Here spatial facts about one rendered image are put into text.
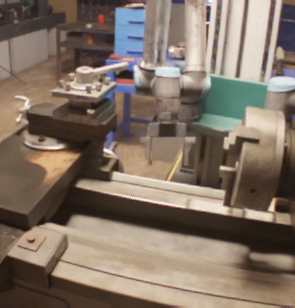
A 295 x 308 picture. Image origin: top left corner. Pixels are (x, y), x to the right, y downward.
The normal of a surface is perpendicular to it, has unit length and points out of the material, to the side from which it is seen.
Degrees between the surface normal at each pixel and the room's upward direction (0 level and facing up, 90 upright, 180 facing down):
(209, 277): 0
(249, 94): 90
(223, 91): 90
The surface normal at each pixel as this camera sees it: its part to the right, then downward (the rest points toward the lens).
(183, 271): 0.06, -0.89
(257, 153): -0.17, -0.11
